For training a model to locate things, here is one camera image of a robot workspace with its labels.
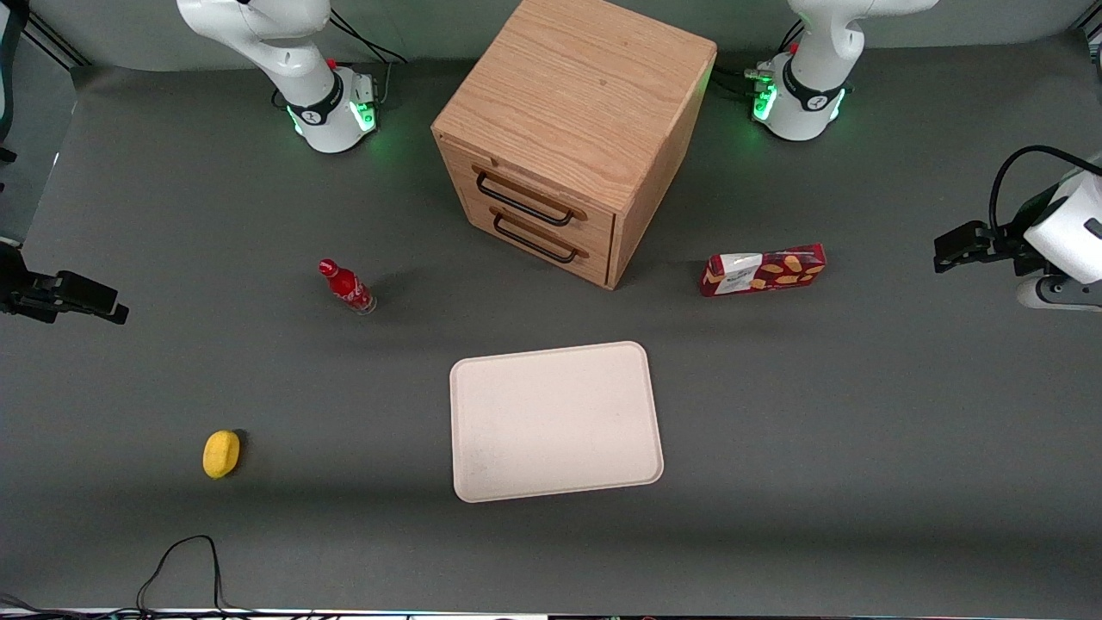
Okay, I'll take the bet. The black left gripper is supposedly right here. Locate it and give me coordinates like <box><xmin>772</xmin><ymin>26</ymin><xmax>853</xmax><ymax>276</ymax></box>
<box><xmin>933</xmin><ymin>207</ymin><xmax>1048</xmax><ymax>278</ymax></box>

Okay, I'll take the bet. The yellow lemon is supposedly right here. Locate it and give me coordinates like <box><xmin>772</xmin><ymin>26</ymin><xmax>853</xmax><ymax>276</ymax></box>
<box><xmin>202</xmin><ymin>429</ymin><xmax>243</xmax><ymax>481</ymax></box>

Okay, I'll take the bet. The black base cables arm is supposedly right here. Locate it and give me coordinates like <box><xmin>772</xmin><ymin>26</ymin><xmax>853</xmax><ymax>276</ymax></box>
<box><xmin>713</xmin><ymin>19</ymin><xmax>807</xmax><ymax>101</ymax></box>
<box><xmin>329</xmin><ymin>9</ymin><xmax>408</xmax><ymax>109</ymax></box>

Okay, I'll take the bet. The black drawer handle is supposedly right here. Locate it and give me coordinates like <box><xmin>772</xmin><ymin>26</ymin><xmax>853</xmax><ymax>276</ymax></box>
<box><xmin>475</xmin><ymin>170</ymin><xmax>577</xmax><ymax>228</ymax></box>
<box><xmin>492</xmin><ymin>211</ymin><xmax>580</xmax><ymax>265</ymax></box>

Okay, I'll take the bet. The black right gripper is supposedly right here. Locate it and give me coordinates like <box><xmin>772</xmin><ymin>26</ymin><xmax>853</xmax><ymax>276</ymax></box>
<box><xmin>0</xmin><ymin>241</ymin><xmax>130</xmax><ymax>326</ymax></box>

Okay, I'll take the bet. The wooden drawer cabinet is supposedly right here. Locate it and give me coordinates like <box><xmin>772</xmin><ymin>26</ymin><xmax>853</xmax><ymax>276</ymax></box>
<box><xmin>430</xmin><ymin>0</ymin><xmax>719</xmax><ymax>291</ymax></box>

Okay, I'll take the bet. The beige rectangular tray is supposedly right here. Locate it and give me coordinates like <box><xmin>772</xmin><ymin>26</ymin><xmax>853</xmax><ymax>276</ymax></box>
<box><xmin>449</xmin><ymin>341</ymin><xmax>666</xmax><ymax>504</ymax></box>

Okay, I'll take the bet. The red tartan cookie box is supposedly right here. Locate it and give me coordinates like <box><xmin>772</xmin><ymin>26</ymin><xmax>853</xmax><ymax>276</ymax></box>
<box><xmin>699</xmin><ymin>243</ymin><xmax>827</xmax><ymax>298</ymax></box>

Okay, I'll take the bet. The black looped table cable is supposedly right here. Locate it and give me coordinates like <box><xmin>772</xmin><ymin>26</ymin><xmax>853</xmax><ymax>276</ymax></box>
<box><xmin>136</xmin><ymin>535</ymin><xmax>233</xmax><ymax>617</ymax></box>

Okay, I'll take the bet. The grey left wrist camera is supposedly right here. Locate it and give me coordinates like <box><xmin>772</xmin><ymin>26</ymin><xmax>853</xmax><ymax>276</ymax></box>
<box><xmin>1015</xmin><ymin>274</ymin><xmax>1102</xmax><ymax>312</ymax></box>

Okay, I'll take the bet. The black base cables right arm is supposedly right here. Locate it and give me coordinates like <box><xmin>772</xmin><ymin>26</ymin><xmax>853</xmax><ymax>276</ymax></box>
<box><xmin>329</xmin><ymin>9</ymin><xmax>408</xmax><ymax>109</ymax></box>

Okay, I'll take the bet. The black hanging strap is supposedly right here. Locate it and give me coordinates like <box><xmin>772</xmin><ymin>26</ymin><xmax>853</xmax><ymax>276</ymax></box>
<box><xmin>0</xmin><ymin>0</ymin><xmax>32</xmax><ymax>166</ymax></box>

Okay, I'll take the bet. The black base cables left arm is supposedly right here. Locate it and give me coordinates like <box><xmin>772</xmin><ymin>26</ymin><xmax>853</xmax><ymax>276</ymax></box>
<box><xmin>713</xmin><ymin>19</ymin><xmax>807</xmax><ymax>101</ymax></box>

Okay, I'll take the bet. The red cola bottle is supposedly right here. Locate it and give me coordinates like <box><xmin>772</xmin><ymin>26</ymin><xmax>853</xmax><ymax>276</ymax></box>
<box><xmin>318</xmin><ymin>257</ymin><xmax>378</xmax><ymax>317</ymax></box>

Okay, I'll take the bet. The wooden drawer front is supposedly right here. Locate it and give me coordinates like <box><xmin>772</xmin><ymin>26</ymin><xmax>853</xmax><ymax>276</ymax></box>
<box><xmin>465</xmin><ymin>196</ymin><xmax>614</xmax><ymax>290</ymax></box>
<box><xmin>441</xmin><ymin>142</ymin><xmax>616</xmax><ymax>252</ymax></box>

